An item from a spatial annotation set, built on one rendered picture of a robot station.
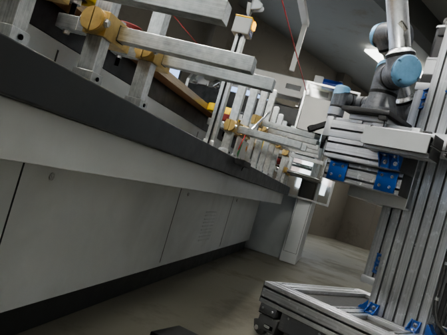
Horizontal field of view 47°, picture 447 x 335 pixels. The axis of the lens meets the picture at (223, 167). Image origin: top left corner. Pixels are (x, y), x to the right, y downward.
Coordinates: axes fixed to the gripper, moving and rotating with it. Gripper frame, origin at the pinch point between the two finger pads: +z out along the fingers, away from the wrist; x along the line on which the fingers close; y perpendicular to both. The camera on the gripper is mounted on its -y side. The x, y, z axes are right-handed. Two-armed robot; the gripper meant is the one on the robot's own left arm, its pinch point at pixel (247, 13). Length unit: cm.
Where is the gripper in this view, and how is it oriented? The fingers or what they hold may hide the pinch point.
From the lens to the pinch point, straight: 208.0
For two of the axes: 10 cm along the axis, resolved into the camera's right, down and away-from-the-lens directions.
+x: 2.2, 0.9, 9.7
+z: -2.9, 9.6, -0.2
